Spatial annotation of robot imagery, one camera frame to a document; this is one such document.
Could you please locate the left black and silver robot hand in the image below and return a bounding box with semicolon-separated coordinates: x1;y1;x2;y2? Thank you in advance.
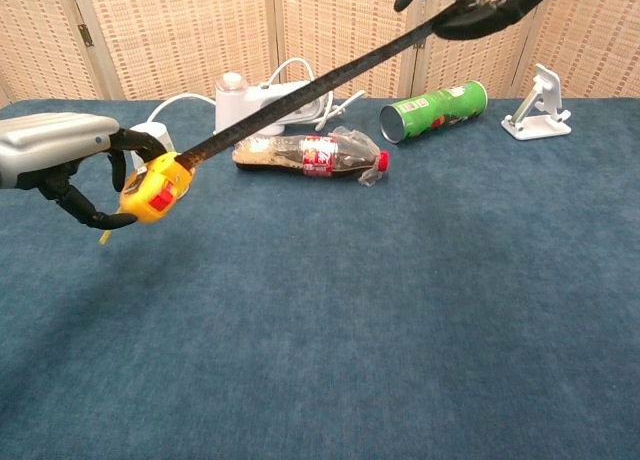
0;112;169;231

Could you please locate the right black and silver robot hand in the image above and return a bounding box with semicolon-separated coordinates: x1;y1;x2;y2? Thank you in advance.
393;0;569;41

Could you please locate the yellow tape measure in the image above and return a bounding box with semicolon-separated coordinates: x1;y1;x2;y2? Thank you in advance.
98;0;484;246

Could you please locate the bamboo folding screen panel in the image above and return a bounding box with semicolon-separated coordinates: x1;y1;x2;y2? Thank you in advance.
409;0;546;100
272;0;431;100
67;0;281;101
509;0;640;100
0;0;106;106

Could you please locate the white paper cup stack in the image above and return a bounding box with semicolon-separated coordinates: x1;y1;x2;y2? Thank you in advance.
128;121;176;176

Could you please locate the green chips can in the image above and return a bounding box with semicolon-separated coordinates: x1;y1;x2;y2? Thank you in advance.
379;80;489;145

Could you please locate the white phone stand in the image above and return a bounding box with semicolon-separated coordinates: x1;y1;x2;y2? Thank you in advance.
501;63;573;141

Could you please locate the white handheld garment steamer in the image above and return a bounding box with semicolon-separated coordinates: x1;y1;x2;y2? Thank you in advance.
213;72;326;142

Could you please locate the crushed cola bottle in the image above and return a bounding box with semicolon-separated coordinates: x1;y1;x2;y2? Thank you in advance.
231;125;391;187

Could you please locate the blue table cloth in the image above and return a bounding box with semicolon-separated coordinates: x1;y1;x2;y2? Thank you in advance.
0;97;640;460

